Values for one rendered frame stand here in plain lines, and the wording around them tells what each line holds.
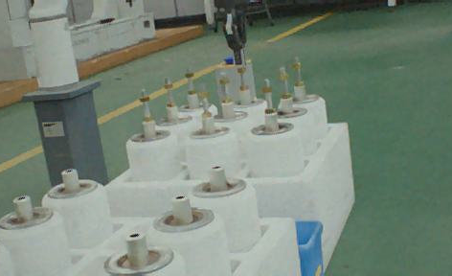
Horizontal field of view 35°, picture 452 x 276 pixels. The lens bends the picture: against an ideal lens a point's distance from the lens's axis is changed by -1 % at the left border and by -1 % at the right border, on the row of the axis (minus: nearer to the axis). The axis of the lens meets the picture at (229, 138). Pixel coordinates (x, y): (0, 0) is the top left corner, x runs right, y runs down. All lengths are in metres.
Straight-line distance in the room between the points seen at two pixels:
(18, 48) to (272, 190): 2.98
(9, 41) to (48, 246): 3.19
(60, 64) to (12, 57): 2.32
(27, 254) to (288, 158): 0.49
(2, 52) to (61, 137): 2.37
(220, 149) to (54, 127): 0.65
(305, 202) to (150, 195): 0.28
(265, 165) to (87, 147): 0.69
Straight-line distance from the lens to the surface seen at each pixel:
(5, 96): 3.81
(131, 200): 1.33
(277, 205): 1.23
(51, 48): 1.80
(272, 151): 1.24
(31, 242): 0.97
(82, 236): 1.07
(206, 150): 1.27
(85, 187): 1.10
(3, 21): 4.13
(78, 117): 1.80
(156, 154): 1.32
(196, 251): 0.85
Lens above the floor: 0.55
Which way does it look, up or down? 14 degrees down
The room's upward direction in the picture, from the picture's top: 8 degrees counter-clockwise
